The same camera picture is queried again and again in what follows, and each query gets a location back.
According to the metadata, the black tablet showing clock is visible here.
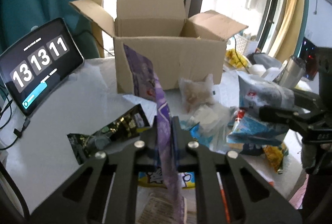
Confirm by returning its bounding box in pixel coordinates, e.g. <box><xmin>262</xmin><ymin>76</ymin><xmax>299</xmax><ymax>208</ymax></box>
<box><xmin>1</xmin><ymin>17</ymin><xmax>84</xmax><ymax>117</ymax></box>

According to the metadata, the blue cartoon snack bag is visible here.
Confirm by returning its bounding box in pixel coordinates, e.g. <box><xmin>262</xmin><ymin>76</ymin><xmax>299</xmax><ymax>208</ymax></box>
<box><xmin>226</xmin><ymin>109</ymin><xmax>289</xmax><ymax>146</ymax></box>

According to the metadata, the black charging cable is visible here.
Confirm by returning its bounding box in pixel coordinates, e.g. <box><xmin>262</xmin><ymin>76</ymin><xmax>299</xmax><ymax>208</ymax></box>
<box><xmin>0</xmin><ymin>84</ymin><xmax>32</xmax><ymax>151</ymax></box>

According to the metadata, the yellow crumpled snack bag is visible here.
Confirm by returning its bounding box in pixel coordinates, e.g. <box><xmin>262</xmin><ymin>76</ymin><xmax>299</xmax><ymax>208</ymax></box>
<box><xmin>263</xmin><ymin>142</ymin><xmax>289</xmax><ymax>174</ymax></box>

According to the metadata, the grey cloth bag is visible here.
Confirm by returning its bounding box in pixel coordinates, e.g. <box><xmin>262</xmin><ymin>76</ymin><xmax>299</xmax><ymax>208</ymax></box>
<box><xmin>247</xmin><ymin>53</ymin><xmax>282</xmax><ymax>69</ymax></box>

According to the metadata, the white plastic basket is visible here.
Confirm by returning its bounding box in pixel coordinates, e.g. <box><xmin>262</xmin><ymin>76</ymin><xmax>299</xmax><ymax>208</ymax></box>
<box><xmin>226</xmin><ymin>34</ymin><xmax>258</xmax><ymax>56</ymax></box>

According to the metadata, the purple snack bag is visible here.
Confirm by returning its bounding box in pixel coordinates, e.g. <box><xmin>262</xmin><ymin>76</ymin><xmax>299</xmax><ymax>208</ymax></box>
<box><xmin>123</xmin><ymin>44</ymin><xmax>186</xmax><ymax>223</ymax></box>

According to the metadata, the yellow packet beside box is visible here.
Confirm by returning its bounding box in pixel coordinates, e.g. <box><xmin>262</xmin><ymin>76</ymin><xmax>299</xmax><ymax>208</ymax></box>
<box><xmin>225</xmin><ymin>49</ymin><xmax>249</xmax><ymax>69</ymax></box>

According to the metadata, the yellow curtain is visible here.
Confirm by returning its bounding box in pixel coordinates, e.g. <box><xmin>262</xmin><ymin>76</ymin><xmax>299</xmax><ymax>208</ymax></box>
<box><xmin>269</xmin><ymin>0</ymin><xmax>305</xmax><ymax>62</ymax></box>

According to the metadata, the brown cardboard box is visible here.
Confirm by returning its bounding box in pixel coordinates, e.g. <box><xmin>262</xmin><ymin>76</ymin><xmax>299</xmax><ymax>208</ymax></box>
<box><xmin>69</xmin><ymin>0</ymin><xmax>247</xmax><ymax>94</ymax></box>

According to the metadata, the black gold snack bag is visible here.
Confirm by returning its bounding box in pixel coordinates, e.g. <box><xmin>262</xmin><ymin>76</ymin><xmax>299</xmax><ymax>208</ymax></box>
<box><xmin>67</xmin><ymin>104</ymin><xmax>150</xmax><ymax>165</ymax></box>

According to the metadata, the dark green yellow snack bag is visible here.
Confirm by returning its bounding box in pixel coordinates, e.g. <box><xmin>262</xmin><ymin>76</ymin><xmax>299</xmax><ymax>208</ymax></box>
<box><xmin>137</xmin><ymin>171</ymin><xmax>197</xmax><ymax>189</ymax></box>

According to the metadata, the steel thermos cup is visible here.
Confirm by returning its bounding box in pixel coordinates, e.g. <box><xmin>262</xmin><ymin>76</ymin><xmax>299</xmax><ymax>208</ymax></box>
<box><xmin>278</xmin><ymin>56</ymin><xmax>306</xmax><ymax>89</ymax></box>

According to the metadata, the white plastic snack bag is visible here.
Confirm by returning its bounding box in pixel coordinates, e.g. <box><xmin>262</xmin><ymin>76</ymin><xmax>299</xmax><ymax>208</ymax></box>
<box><xmin>178</xmin><ymin>74</ymin><xmax>231</xmax><ymax>138</ymax></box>

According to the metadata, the grey white snack bag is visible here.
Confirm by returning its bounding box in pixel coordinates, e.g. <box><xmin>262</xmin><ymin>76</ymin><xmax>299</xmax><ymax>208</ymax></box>
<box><xmin>237</xmin><ymin>71</ymin><xmax>295</xmax><ymax>115</ymax></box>

